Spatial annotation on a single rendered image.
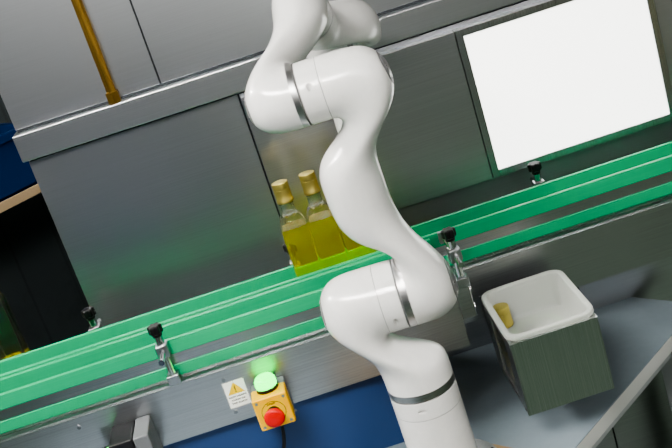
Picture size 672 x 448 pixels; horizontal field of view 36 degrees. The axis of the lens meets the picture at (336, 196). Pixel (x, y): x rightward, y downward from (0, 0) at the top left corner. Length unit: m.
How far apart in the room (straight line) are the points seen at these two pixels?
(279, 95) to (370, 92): 0.14
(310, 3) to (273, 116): 0.19
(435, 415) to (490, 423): 0.41
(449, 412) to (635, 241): 0.65
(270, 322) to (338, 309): 0.37
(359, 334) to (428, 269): 0.16
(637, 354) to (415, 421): 0.67
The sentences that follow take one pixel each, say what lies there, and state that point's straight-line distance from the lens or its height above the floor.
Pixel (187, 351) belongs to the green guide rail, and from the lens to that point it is 2.10.
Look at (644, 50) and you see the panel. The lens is 2.36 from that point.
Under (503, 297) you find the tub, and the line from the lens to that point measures 2.14.
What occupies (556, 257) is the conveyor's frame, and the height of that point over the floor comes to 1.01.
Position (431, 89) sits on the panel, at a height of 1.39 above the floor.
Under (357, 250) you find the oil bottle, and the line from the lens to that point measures 2.15.
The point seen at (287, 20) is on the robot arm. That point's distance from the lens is 1.62.
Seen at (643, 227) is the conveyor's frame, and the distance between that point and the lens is 2.26.
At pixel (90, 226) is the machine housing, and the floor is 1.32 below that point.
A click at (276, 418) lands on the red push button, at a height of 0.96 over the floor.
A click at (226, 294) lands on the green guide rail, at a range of 2.23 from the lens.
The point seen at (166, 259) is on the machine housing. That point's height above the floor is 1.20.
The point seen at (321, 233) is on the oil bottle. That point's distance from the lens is 2.13.
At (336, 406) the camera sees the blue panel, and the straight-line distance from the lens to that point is 2.17.
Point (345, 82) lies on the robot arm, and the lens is 1.56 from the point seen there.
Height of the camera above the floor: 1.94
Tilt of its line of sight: 18 degrees down
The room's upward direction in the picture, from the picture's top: 18 degrees counter-clockwise
